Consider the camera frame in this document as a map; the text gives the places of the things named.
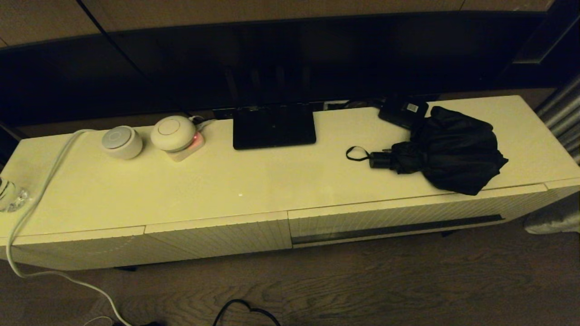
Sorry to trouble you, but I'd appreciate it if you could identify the white ribbed curved cabinet panel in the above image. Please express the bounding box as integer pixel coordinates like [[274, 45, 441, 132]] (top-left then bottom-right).
[[0, 226, 146, 271]]

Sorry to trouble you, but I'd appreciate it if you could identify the black looped cable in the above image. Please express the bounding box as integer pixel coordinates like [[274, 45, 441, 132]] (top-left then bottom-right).
[[213, 299, 281, 326]]

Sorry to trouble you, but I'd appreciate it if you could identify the thick white power cable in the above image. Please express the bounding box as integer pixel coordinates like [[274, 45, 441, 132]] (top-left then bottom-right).
[[5, 129, 133, 326]]

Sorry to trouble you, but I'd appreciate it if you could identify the grey pleated curtain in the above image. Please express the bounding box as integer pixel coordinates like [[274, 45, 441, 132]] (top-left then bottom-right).
[[535, 75, 580, 163]]

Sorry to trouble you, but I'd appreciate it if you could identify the small black set-top box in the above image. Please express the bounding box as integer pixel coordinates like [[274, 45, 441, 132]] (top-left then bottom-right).
[[378, 97, 429, 131]]

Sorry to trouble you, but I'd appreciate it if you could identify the white fabric bundle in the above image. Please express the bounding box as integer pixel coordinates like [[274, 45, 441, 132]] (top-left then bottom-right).
[[524, 192, 580, 235]]

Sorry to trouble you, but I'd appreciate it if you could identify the clear glass object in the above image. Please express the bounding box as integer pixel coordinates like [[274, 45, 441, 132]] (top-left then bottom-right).
[[0, 177, 29, 212]]

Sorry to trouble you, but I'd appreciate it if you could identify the white dome-shaped device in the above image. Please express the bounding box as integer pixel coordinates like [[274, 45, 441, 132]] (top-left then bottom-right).
[[150, 115, 197, 153]]

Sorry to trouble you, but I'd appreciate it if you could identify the white plug with cord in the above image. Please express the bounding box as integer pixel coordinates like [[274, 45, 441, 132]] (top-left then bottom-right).
[[188, 115, 218, 132]]

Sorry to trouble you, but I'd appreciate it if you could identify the black television screen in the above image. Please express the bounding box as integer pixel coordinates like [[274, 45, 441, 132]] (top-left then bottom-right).
[[0, 10, 580, 127]]

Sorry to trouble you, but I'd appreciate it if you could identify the dark wooden cabinet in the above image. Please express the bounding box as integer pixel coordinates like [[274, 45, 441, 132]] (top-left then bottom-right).
[[512, 0, 580, 86]]

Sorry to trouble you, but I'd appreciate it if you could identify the white ribbed flat cabinet panel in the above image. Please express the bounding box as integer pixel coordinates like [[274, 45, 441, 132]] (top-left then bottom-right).
[[144, 211, 293, 263]]

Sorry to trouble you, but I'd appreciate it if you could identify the white ribbed drawer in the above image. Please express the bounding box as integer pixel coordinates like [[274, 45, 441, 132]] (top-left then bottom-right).
[[288, 183, 549, 249]]

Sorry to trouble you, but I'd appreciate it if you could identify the white power strip red light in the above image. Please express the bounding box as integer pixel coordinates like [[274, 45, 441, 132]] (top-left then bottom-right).
[[165, 131, 206, 163]]

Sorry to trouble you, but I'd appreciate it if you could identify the black flat TV base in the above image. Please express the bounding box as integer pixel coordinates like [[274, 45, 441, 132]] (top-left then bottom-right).
[[232, 103, 317, 150]]

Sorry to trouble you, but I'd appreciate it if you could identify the thin black wall cable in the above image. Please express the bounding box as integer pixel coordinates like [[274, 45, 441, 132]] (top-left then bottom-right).
[[76, 0, 193, 115]]

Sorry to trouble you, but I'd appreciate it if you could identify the white speaker with grey top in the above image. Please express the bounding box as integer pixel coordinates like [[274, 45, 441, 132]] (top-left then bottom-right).
[[101, 125, 143, 160]]

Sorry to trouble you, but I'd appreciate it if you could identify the black folding umbrella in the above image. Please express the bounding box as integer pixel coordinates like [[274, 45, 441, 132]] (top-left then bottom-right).
[[346, 106, 509, 196]]

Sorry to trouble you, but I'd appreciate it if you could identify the white TV cabinet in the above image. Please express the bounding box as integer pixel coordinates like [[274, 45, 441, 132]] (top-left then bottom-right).
[[0, 94, 580, 271]]

